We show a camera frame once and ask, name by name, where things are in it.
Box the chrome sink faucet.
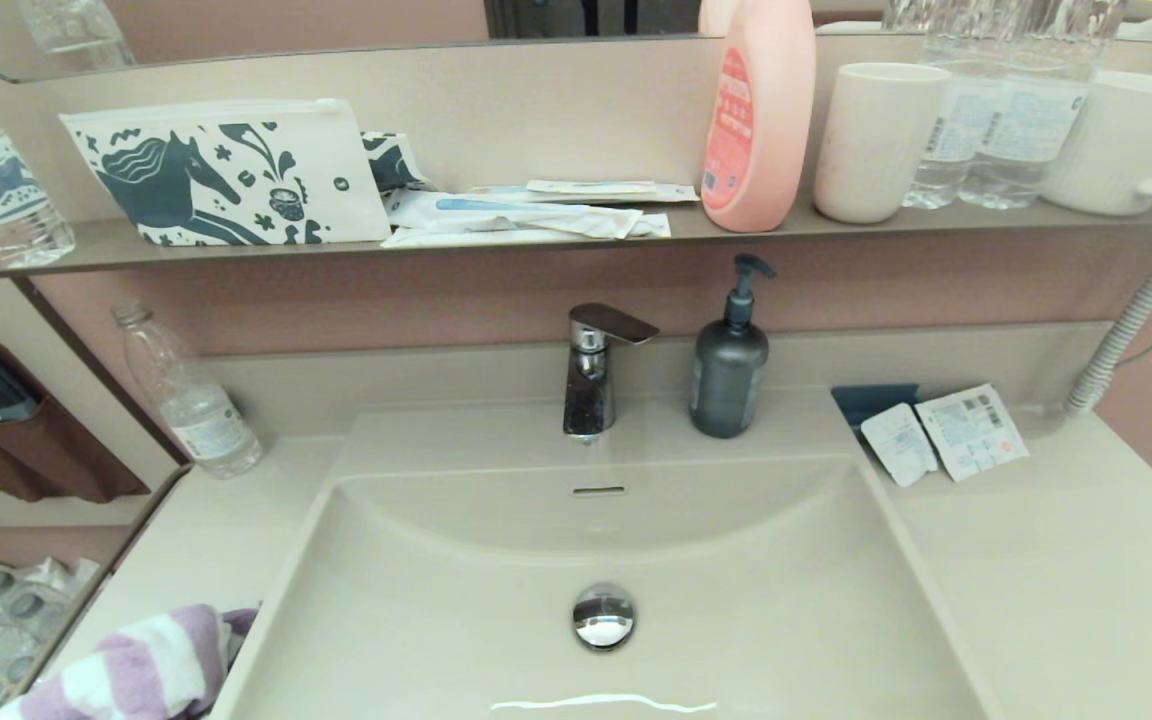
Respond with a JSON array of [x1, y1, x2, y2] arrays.
[[562, 303, 660, 442]]

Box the purple white striped towel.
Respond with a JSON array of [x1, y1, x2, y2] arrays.
[[0, 603, 259, 720]]

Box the beige wash basin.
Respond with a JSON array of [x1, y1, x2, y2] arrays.
[[221, 455, 997, 720]]

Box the wrapped toiletry packets on shelf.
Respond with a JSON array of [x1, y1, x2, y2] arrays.
[[382, 188, 672, 240]]

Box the dark grey pump soap bottle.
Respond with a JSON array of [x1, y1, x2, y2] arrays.
[[688, 253, 778, 439]]

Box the flat white packet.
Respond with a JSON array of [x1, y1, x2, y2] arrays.
[[379, 226, 587, 249]]

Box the thin white blue sachet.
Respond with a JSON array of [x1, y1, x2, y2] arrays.
[[466, 178, 700, 204]]

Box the chrome drain stopper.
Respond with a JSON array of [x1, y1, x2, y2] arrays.
[[572, 584, 637, 653]]

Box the dark blue sachet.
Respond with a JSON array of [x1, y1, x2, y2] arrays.
[[831, 383, 922, 433]]

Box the pink lotion bottle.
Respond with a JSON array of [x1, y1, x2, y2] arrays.
[[699, 0, 817, 233]]

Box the small white sachet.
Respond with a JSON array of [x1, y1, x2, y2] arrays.
[[860, 402, 940, 488]]

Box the white ribbed tumbler cup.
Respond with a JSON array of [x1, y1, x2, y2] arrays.
[[813, 62, 952, 225]]

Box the slim clear plastic bottle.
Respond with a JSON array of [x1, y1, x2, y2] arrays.
[[111, 300, 265, 479]]

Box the large white barcode sachet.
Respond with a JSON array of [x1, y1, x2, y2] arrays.
[[915, 383, 1031, 483]]

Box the clear ribbed water bottle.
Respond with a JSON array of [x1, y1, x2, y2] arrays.
[[901, 0, 1009, 211], [958, 0, 1127, 211]]

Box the white pouch blue horse print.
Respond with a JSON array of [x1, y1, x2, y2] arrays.
[[58, 97, 392, 247]]

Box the brown holder bag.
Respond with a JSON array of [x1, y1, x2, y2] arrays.
[[0, 340, 150, 504]]

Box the wall mirror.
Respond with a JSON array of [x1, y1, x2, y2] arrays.
[[0, 0, 1152, 84]]

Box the grey brown wall shelf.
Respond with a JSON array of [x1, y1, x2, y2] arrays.
[[0, 195, 1152, 282]]

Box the white coiled hose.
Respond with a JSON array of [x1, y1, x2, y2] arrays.
[[1064, 240, 1152, 419]]

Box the white mug with handle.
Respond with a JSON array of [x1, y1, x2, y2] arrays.
[[1041, 70, 1152, 217]]

